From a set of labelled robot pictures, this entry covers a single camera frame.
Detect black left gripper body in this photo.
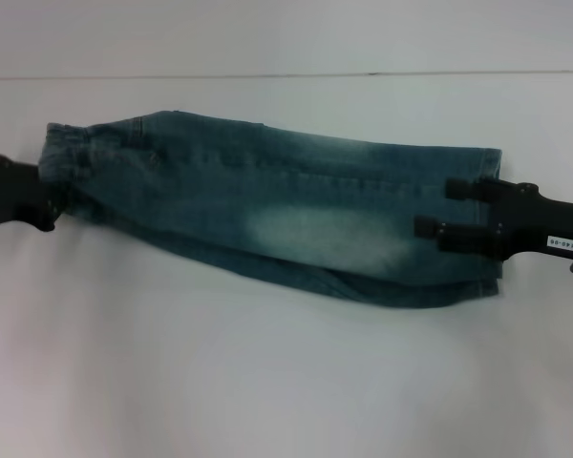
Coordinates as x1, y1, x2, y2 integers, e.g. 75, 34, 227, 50
0, 156, 44, 230

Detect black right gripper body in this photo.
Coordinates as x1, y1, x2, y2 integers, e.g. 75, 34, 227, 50
479, 177, 573, 262

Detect blue denim shorts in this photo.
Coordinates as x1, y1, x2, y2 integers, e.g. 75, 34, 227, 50
36, 110, 503, 309

